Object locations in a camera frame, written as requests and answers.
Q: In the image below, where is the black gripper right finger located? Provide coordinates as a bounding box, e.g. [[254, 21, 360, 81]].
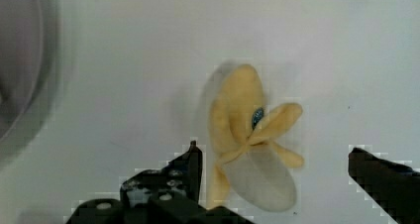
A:
[[348, 148, 420, 224]]

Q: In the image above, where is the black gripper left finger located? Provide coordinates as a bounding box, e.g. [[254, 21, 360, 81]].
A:
[[65, 141, 252, 224]]

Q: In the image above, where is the peeled toy banana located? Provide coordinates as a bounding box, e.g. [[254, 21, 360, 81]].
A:
[[206, 64, 304, 212]]

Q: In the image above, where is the grey round plate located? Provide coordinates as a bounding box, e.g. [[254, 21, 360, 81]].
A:
[[0, 0, 59, 167]]

